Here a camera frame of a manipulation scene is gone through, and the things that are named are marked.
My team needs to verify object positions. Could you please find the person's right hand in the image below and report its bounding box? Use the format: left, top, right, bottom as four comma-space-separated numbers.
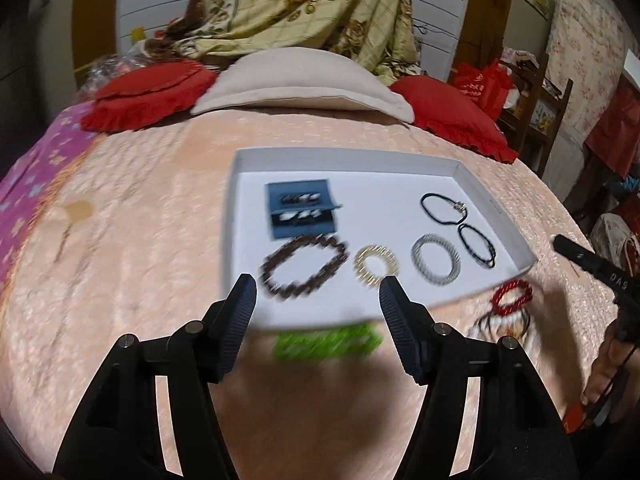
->
581, 321, 632, 413

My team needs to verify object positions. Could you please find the silver spiral hair tie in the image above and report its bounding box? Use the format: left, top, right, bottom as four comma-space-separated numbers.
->
410, 233, 464, 285

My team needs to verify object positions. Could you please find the black hair tie gold charm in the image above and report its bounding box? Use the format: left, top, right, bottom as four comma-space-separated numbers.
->
420, 192, 469, 226

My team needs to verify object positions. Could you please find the brown beaded bracelet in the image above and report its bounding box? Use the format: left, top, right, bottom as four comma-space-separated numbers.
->
258, 235, 350, 304

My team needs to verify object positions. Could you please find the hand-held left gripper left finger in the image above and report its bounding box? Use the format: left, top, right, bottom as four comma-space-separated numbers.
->
52, 274, 258, 480

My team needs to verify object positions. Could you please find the plain black hair tie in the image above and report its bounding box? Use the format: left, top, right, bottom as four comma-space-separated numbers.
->
457, 223, 498, 269

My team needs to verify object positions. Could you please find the clear plastic bag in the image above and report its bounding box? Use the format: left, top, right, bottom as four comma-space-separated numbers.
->
82, 55, 133, 92

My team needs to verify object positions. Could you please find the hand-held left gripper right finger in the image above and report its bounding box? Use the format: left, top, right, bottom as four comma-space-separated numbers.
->
378, 276, 585, 480

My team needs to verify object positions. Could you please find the red beaded bracelet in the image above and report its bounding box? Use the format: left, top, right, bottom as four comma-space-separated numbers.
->
490, 280, 534, 319

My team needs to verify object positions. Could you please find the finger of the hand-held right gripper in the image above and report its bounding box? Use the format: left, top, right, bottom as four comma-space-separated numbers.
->
552, 235, 628, 288

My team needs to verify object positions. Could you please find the floral wall cloth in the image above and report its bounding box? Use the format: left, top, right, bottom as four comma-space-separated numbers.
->
545, 0, 628, 147

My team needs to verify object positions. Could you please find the green beaded bracelet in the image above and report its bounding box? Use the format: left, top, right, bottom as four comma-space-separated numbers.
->
273, 324, 385, 362

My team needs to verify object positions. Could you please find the beige pillow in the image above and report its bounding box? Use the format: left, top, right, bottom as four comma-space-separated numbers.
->
190, 47, 415, 125

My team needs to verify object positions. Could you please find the white cardboard box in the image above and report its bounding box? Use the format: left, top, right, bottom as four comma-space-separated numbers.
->
223, 147, 539, 333

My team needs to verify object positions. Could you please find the gold spiral hair tie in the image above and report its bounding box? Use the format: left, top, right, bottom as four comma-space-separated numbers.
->
353, 245, 400, 289

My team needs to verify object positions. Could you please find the red shopping bag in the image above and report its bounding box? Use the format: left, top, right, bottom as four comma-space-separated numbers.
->
451, 59, 514, 122

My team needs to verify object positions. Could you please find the purple patterned bed sheet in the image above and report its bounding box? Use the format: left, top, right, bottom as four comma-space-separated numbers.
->
0, 102, 101, 281

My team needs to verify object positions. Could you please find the blue hair clip card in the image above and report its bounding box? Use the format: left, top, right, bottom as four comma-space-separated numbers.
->
265, 178, 344, 242

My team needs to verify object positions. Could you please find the red ruffled pillow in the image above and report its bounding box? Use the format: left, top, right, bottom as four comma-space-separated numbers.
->
389, 76, 520, 163
80, 59, 220, 133

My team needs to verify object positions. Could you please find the wooden shelf rack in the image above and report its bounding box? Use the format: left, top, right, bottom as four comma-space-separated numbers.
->
496, 52, 574, 177

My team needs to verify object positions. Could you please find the floral yellow blanket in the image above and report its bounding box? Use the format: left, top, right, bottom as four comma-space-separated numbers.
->
172, 0, 421, 86

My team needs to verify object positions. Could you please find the pink textured bedspread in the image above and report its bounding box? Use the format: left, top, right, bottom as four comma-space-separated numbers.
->
0, 105, 621, 480

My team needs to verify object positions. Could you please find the red hanging cloth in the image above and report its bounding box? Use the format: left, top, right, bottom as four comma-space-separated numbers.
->
584, 79, 640, 178

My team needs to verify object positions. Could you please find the white beaded bracelet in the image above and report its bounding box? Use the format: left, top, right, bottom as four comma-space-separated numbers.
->
470, 310, 536, 342

